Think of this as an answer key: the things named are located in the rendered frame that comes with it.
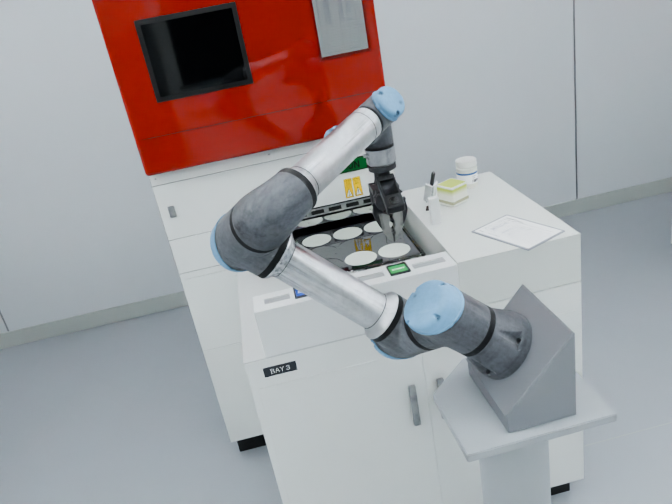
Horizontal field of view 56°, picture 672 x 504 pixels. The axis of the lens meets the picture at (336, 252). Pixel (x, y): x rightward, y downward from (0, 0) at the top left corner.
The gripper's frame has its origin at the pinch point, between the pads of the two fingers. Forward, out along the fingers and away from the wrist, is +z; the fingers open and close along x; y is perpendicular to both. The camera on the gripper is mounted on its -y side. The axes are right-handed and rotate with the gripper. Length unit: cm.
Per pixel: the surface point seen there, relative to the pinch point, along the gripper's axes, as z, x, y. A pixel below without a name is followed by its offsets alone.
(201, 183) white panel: -9, 51, 57
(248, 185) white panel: -5, 36, 57
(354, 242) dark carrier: 15.9, 6.3, 38.6
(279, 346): 21.3, 35.7, -5.1
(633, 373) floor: 106, -100, 49
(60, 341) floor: 106, 171, 194
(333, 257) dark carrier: 15.7, 14.6, 30.5
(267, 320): 12.8, 37.0, -5.1
